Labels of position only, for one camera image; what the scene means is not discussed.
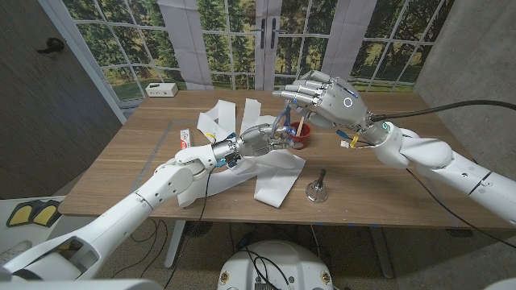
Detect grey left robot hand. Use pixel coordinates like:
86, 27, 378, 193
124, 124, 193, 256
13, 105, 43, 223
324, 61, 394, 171
211, 123, 302, 167

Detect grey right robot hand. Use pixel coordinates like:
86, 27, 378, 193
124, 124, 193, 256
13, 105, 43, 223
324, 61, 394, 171
272, 69, 394, 145

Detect grey yellow scissors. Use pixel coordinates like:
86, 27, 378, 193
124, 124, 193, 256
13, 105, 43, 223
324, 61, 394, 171
270, 102, 293, 140

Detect white receipt paper strip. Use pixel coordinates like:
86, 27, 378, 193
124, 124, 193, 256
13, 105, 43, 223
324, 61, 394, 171
177, 98, 307, 209

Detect red cup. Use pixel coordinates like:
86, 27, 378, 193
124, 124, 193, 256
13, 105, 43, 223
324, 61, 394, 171
289, 122, 312, 151

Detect printed forest window backdrop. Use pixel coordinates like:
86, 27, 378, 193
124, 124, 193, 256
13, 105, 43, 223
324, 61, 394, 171
60, 0, 456, 102

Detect white power strip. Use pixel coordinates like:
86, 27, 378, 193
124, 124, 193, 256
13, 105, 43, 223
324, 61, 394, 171
144, 82, 179, 98

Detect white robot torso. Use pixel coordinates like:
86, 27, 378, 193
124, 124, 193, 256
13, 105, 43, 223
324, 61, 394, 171
217, 240, 335, 290

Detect white table leg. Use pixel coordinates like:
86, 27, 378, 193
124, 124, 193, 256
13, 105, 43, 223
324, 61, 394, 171
368, 225, 395, 280
164, 220, 187, 269

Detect white sneaker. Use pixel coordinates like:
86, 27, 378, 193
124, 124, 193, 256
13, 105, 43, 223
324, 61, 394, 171
0, 240, 33, 263

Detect silver bell black handle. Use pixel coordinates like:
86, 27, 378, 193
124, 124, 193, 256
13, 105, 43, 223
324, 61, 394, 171
305, 168, 330, 203

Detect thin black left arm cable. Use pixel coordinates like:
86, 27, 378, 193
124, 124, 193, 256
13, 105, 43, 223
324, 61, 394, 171
163, 167, 214, 289

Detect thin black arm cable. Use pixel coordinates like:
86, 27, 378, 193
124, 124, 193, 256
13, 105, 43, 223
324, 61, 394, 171
163, 167, 214, 289
406, 168, 516, 249

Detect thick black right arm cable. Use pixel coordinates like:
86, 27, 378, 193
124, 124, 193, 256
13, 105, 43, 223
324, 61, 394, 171
370, 99, 516, 122

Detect black torso cable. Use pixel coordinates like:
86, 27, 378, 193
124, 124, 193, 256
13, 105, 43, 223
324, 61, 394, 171
237, 248, 291, 288

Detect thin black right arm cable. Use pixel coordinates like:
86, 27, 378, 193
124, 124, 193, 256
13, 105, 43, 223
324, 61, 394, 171
406, 168, 516, 249

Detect black wall handle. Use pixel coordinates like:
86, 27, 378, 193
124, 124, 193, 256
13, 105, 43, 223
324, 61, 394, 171
35, 37, 65, 55

